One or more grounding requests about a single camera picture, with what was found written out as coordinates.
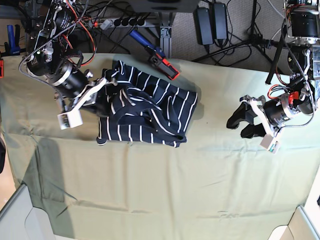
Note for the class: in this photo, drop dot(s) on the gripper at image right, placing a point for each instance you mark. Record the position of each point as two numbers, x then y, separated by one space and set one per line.
278 111

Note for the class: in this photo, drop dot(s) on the blue orange bar clamp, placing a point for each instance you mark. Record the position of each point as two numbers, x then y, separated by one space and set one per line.
157 57

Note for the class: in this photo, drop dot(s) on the blue clamp at left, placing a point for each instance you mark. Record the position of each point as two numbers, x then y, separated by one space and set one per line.
12 47

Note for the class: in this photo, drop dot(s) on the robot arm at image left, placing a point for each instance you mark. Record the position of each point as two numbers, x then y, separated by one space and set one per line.
52 60

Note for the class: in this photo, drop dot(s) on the white power strip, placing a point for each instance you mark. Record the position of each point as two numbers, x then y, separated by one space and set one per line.
123 22

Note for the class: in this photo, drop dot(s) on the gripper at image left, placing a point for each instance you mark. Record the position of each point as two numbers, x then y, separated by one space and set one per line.
71 82

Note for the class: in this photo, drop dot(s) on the light green table cloth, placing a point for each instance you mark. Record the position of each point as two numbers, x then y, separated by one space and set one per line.
216 186

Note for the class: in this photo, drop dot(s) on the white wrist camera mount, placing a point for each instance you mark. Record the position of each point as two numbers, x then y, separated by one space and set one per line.
71 117
271 140

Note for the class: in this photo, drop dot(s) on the black power adapter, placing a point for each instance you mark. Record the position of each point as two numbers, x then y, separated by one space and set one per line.
203 28
219 21

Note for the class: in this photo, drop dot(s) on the navy white striped T-shirt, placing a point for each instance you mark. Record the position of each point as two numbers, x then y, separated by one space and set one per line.
143 108

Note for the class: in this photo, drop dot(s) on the black power adapter right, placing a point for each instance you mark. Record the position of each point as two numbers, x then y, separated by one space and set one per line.
219 21

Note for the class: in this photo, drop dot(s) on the black tripod stand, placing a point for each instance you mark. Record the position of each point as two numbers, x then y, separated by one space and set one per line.
228 47

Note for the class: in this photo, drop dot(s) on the orange clamp pad far left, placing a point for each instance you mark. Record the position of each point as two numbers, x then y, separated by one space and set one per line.
1 68

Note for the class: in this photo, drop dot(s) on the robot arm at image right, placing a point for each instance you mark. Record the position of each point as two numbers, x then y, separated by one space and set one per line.
296 64

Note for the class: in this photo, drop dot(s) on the aluminium frame post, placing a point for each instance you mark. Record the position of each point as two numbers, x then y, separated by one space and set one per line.
166 20

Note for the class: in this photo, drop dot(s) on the grey plastic bin left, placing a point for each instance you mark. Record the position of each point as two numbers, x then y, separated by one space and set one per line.
20 220

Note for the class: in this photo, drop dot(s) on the black power adapter left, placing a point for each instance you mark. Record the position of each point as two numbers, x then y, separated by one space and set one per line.
203 28

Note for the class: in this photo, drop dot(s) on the beige plastic bin right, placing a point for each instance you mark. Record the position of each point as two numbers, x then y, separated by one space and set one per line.
303 225

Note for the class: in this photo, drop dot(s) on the grey box at top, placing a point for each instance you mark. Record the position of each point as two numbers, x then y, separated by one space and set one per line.
153 6

